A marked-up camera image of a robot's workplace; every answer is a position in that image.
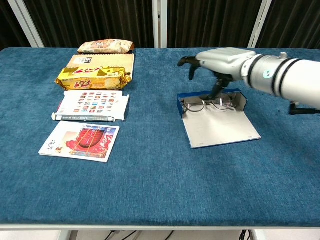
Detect beige snack bag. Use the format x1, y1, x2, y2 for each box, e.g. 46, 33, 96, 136
77, 38, 135, 55

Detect white booklet with red picture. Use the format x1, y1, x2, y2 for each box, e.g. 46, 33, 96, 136
38, 120, 121, 164

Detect silver aluminum extrusion post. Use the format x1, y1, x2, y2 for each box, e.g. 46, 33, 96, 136
151, 0, 168, 49

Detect dark pleated curtain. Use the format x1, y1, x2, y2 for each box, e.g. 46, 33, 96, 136
0, 0, 320, 51

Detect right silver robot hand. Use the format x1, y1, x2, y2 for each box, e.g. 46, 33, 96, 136
177, 47, 257, 101

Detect flat tan cardboard box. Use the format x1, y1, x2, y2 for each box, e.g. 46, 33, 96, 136
65, 53, 136, 84

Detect white flag-pattern package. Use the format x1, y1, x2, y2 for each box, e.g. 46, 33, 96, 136
51, 90, 131, 123

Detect silver aluminum extrusion beam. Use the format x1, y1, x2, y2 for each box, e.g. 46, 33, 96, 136
6, 0, 45, 49
247, 0, 273, 49

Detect thin-framed eyeglasses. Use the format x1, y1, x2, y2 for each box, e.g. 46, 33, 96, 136
182, 96, 234, 113

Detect blue cardboard box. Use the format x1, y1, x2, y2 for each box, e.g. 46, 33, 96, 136
176, 87, 262, 150

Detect blue velvet tablecloth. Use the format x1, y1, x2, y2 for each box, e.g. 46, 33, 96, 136
0, 47, 320, 226

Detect yellow biscuit packet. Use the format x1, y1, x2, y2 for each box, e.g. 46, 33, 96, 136
54, 65, 133, 91

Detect white table frame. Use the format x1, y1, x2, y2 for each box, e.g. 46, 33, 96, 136
0, 223, 320, 240

